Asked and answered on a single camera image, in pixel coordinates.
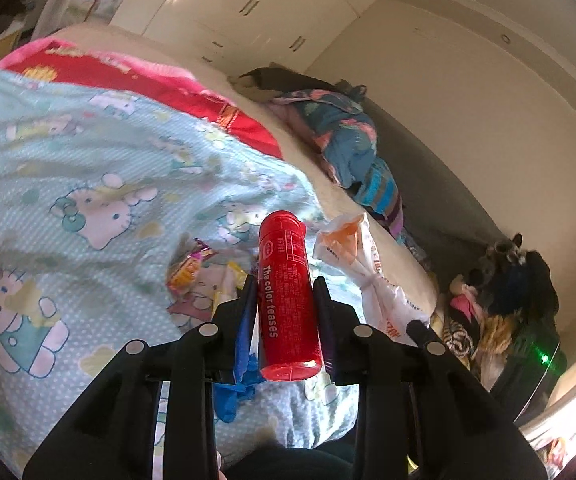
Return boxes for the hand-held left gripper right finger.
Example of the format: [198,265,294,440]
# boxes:
[312,276,549,480]

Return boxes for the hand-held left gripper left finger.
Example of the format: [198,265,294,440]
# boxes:
[22,274,259,480]

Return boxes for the red plastic bottle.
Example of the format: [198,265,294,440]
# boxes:
[258,210,325,382]

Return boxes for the yellow snack wrapper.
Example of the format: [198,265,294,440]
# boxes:
[212,260,249,313]

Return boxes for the white and orange plastic bag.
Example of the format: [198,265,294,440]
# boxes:
[314,212,431,346]

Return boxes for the blue crumpled wrapper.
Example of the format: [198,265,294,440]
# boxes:
[215,352,269,423]

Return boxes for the orange and purple snack wrapper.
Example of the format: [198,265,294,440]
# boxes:
[167,239,215,307]

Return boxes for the pile of mixed clothes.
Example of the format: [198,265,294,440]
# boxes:
[438,232,563,393]

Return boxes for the dark patterned cloth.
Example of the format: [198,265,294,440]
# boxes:
[392,212,431,268]

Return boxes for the striped colourful cloth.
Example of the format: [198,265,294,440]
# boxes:
[354,157,405,223]

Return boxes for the bed with beige sheet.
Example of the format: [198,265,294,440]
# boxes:
[32,22,439,323]

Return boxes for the grey padded headboard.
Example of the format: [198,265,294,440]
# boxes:
[363,95,519,283]

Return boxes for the blue floral quilt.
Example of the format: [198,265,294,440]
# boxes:
[268,89,379,190]

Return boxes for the cat print light blue blanket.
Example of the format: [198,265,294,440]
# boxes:
[0,67,363,478]

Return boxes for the grey-brown furry cloth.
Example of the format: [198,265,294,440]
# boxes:
[229,64,369,102]

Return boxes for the red printed blanket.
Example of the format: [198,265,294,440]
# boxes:
[0,35,285,161]

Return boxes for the cream wardrobe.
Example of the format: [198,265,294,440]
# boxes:
[110,0,385,77]

